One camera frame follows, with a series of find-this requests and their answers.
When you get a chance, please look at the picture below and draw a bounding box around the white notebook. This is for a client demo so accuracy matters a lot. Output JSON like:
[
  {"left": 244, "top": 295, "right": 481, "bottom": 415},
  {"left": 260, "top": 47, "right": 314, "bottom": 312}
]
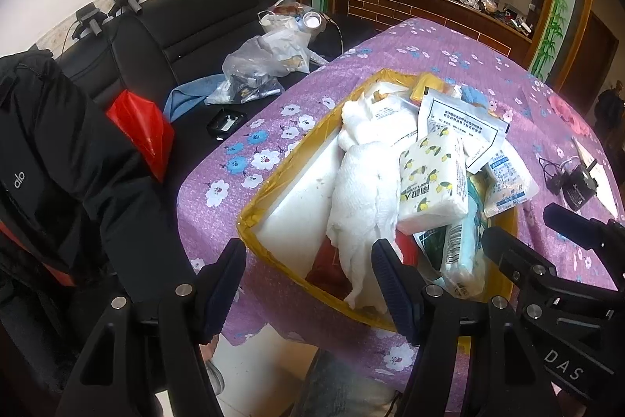
[{"left": 571, "top": 136, "right": 618, "bottom": 210}]

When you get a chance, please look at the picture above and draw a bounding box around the white plastic bag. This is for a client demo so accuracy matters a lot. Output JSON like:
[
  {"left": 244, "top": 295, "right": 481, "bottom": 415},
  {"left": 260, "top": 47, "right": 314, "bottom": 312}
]
[{"left": 258, "top": 1, "right": 323, "bottom": 38}]

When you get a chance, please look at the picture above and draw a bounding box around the dark red bag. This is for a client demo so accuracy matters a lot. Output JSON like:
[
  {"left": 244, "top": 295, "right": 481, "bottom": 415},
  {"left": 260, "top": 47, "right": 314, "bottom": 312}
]
[{"left": 305, "top": 246, "right": 352, "bottom": 295}]

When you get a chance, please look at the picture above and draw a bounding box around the white packet with dark border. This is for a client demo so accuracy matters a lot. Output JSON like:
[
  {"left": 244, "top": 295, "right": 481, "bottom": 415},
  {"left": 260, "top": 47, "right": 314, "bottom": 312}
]
[{"left": 427, "top": 87, "right": 511, "bottom": 171}]

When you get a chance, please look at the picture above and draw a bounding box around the black jacket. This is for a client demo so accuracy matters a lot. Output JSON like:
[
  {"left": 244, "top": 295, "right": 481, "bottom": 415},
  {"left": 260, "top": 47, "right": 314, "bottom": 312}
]
[{"left": 0, "top": 48, "right": 196, "bottom": 398}]

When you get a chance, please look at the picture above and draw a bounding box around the red plastic bag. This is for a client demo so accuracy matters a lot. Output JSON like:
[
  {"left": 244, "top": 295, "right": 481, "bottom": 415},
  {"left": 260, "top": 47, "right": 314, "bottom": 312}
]
[{"left": 106, "top": 89, "right": 175, "bottom": 183}]

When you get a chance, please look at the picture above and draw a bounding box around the blue towel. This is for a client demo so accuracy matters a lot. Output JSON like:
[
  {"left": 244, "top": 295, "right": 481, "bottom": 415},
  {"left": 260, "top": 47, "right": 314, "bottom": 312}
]
[{"left": 459, "top": 86, "right": 489, "bottom": 109}]

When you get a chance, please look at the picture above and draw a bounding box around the brown door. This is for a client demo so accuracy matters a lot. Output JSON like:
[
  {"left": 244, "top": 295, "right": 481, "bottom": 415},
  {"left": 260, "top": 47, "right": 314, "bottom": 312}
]
[{"left": 569, "top": 9, "right": 621, "bottom": 95}]

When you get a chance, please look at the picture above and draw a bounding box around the black rectangular tray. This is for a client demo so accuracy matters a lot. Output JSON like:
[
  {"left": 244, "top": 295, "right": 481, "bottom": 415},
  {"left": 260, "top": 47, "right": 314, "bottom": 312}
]
[{"left": 207, "top": 108, "right": 247, "bottom": 140}]

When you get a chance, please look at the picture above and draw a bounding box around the blue cloth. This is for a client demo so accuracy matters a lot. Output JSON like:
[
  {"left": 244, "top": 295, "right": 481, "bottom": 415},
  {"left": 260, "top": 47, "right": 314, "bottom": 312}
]
[{"left": 163, "top": 74, "right": 230, "bottom": 121}]

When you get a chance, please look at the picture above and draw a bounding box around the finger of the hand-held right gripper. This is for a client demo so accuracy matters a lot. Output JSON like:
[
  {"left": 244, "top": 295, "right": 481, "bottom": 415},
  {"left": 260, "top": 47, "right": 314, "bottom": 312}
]
[
  {"left": 481, "top": 226, "right": 562, "bottom": 301},
  {"left": 542, "top": 202, "right": 625, "bottom": 291}
]

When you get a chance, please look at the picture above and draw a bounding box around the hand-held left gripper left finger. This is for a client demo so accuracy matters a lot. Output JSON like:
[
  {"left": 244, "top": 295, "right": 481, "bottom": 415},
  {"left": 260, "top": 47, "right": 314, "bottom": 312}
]
[{"left": 56, "top": 238, "right": 247, "bottom": 417}]

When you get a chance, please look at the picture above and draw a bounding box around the white towel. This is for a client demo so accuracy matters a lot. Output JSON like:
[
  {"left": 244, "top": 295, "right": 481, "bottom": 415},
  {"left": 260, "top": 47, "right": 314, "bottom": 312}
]
[{"left": 325, "top": 99, "right": 406, "bottom": 315}]

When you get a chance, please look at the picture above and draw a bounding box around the purple floral tablecloth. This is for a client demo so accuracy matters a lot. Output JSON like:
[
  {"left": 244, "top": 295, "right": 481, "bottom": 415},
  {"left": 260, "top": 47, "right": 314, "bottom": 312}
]
[{"left": 176, "top": 17, "right": 625, "bottom": 415}]

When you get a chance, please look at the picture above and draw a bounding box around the pink cloth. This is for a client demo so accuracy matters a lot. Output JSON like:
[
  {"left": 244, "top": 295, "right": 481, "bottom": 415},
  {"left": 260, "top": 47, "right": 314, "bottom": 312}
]
[{"left": 549, "top": 93, "right": 591, "bottom": 137}]

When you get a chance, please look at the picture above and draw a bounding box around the clear plastic bag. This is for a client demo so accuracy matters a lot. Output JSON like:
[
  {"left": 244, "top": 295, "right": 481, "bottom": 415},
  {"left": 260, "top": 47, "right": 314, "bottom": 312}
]
[{"left": 205, "top": 29, "right": 313, "bottom": 105}]

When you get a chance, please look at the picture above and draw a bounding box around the white blue printed packet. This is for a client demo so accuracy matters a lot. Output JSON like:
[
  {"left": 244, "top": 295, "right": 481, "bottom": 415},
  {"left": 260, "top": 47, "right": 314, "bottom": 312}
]
[{"left": 483, "top": 148, "right": 540, "bottom": 217}]

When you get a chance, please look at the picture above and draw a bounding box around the yellow cardboard box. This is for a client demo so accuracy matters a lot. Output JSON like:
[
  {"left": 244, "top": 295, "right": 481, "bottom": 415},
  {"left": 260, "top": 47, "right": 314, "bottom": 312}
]
[{"left": 236, "top": 68, "right": 519, "bottom": 335}]

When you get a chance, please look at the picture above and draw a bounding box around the lemon print tissue pack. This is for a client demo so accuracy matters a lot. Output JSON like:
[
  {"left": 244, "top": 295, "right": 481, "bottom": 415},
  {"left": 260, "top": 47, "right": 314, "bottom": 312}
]
[{"left": 398, "top": 129, "right": 472, "bottom": 234}]

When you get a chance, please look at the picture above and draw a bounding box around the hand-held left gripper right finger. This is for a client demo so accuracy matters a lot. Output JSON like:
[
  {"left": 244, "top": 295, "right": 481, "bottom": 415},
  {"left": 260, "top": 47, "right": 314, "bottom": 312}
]
[{"left": 371, "top": 238, "right": 543, "bottom": 417}]

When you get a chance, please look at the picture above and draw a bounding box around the black electric motor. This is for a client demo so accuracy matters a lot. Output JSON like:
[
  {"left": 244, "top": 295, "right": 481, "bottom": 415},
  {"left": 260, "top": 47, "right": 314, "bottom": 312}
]
[{"left": 564, "top": 158, "right": 599, "bottom": 213}]

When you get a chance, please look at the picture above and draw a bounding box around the teal tissue pack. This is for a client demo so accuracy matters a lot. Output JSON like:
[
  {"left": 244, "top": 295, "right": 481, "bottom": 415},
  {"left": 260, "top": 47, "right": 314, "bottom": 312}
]
[{"left": 417, "top": 183, "right": 489, "bottom": 301}]

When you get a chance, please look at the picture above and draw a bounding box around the black leather sofa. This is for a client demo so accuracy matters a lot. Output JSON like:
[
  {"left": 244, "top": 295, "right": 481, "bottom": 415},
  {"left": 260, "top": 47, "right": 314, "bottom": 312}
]
[{"left": 0, "top": 0, "right": 391, "bottom": 398}]

